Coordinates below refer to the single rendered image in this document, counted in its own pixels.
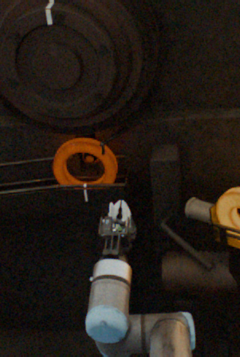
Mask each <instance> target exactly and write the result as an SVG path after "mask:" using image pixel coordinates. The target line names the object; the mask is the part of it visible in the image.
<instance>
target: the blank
mask: <svg viewBox="0 0 240 357"><path fill-rule="evenodd" d="M238 208H240V187H234V188H231V189H229V190H228V191H227V192H226V193H225V194H223V195H222V196H221V197H220V198H219V200H218V201H217V205H216V214H217V217H218V221H219V223H222V224H224V225H227V226H232V227H234V228H237V229H240V217H239V215H238ZM227 232H230V233H234V232H231V231H229V230H227ZM234 234H237V235H240V234H239V233H234Z"/></svg>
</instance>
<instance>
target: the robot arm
mask: <svg viewBox="0 0 240 357"><path fill-rule="evenodd" d="M121 207H122V219H121V220H120V219H119V217H120V215H119V213H120V211H121ZM101 224H102V225H101ZM99 237H100V241H101V244H102V248H103V253H102V255H103V257H102V258H101V259H100V260H99V262H97V263H96V264H95V266H94V270H93V277H90V281H92V287H91V292H90V298H89V309H88V315H87V316H86V320H85V323H86V331H87V333H88V334H89V336H91V337H92V338H93V339H94V340H96V345H97V346H98V348H99V351H100V353H101V354H102V355H103V356H104V357H128V356H129V355H130V354H136V353H150V354H149V357H192V353H191V351H193V350H194V349H195V326H194V321H193V318H192V316H191V314H190V313H187V312H177V313H164V314H147V315H129V314H128V301H129V292H130V286H131V276H132V269H131V267H130V266H129V265H128V259H127V258H126V256H125V255H124V252H128V250H129V249H130V248H132V241H135V240H136V239H135V238H136V224H135V222H134V221H133V219H132V215H131V213H130V210H129V208H128V206H127V204H126V202H124V200H119V201H118V202H117V203H116V204H115V205H113V204H112V202H110V205H109V214H108V216H107V217H104V219H103V218H102V217H101V219H100V228H99Z"/></svg>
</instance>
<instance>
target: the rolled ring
mask: <svg viewBox="0 0 240 357"><path fill-rule="evenodd" d="M79 152H86V153H89V154H92V155H95V156H96V157H97V158H99V159H100V160H101V162H103V164H104V175H103V177H102V178H101V179H99V180H98V181H93V182H83V181H78V180H76V179H75V178H74V177H73V176H71V175H70V173H69V172H68V171H67V169H66V165H65V161H66V160H67V158H68V157H69V156H71V155H73V154H76V153H79ZM53 172H54V174H55V177H56V179H57V181H58V182H59V183H60V184H79V183H114V181H115V180H116V173H117V161H116V157H115V155H114V154H113V153H112V151H111V150H110V149H109V148H108V147H107V146H106V145H104V155H102V154H101V145H100V142H99V141H97V140H94V139H89V138H78V139H72V140H70V141H68V142H65V143H63V144H62V145H61V147H60V148H59V150H58V151H57V154H56V156H55V159H54V161H53Z"/></svg>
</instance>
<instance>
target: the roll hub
mask: <svg viewBox="0 0 240 357"><path fill-rule="evenodd" d="M48 4H49V3H47V4H43V5H40V6H36V7H34V8H32V9H30V10H28V11H26V12H25V13H23V14H22V15H21V16H20V17H19V18H18V20H17V21H16V22H15V23H14V24H13V25H12V26H11V27H10V29H9V30H8V32H7V34H6V35H5V37H4V39H3V42H2V47H1V52H0V63H1V68H2V74H3V76H4V79H5V81H6V83H7V85H8V83H9V80H10V79H16V81H17V82H18V86H17V88H11V87H10V86H9V85H8V87H9V88H10V90H11V91H12V92H13V94H14V95H15V96H16V97H17V98H18V99H19V100H20V101H21V102H22V103H23V104H24V105H26V106H27V107H29V108H31V109H32V110H34V111H35V112H37V113H39V114H41V115H43V116H48V117H52V116H51V115H50V114H49V112H50V109H51V108H56V109H57V110H58V111H59V114H58V116H57V117H52V118H56V119H72V118H77V117H80V116H83V115H86V114H88V113H90V112H91V111H93V110H94V109H96V108H97V107H99V106H100V105H101V104H102V102H103V101H104V100H105V99H106V98H107V96H108V94H109V93H110V91H111V89H112V85H113V82H114V80H115V76H116V71H117V55H116V47H115V46H114V43H113V41H112V39H111V37H110V35H109V33H108V31H107V30H106V29H105V27H104V26H103V25H102V24H101V23H100V22H99V20H98V19H97V18H96V17H95V16H92V15H91V14H90V13H88V12H86V11H84V10H83V9H80V8H78V7H75V6H72V5H69V4H64V3H54V4H52V6H51V7H50V8H49V9H46V8H47V6H48ZM47 10H49V11H50V15H51V20H52V24H49V25H48V18H47V13H46V11H47ZM56 13H63V14H64V15H65V16H66V18H65V21H64V22H62V23H58V22H57V21H56V19H55V16H56ZM11 31H17V32H18V33H19V35H20V37H19V39H18V40H17V41H12V40H11V39H10V37H9V35H10V32H11ZM100 46H106V47H107V48H108V52H107V54H106V55H105V56H101V55H100V54H99V52H98V49H99V48H100ZM95 93H100V94H101V95H102V97H103V98H102V101H101V102H95V100H93V99H92V98H93V97H94V94H95Z"/></svg>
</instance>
